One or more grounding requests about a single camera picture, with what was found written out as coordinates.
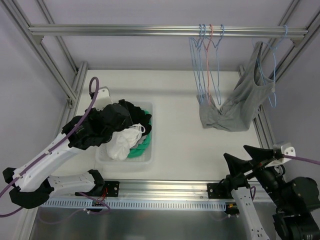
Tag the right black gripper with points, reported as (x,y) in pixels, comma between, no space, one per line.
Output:
(256,165)

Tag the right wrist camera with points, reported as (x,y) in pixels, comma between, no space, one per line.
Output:
(283,152)

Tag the white slotted cable duct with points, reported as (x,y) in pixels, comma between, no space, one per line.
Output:
(130,204)

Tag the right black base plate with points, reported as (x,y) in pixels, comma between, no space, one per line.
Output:
(218,191)

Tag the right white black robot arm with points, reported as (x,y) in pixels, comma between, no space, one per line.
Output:
(257,181)

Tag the aluminium hanging rail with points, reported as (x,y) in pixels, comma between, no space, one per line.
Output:
(120,30)

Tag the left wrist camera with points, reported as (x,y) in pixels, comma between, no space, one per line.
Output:
(103,98)

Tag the dark grey tank top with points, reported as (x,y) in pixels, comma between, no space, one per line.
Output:
(242,105)

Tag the black tank top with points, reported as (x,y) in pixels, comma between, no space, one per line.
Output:
(138,115)

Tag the pink wire hanger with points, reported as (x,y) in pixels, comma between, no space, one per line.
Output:
(210,79)

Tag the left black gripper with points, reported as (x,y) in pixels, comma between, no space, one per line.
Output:
(135,115)

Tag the left aluminium frame post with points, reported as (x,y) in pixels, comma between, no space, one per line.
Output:
(39,79)

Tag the white tank top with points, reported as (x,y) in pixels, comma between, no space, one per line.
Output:
(118,148)

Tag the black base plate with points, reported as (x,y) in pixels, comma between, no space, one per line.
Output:
(109,189)
(218,191)

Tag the blue wire hanger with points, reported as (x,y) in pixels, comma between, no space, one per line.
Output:
(199,63)
(193,63)

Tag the aluminium front rail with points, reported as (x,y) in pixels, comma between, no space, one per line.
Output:
(162,188)

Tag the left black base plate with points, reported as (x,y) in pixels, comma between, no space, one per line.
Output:
(109,189)

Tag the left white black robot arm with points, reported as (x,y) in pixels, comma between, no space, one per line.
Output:
(33,184)

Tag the green tank top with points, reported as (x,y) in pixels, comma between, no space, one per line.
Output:
(143,143)

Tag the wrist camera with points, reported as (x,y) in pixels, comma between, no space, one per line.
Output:
(103,98)
(283,152)

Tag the white plastic basket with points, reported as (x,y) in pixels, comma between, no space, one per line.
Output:
(132,164)

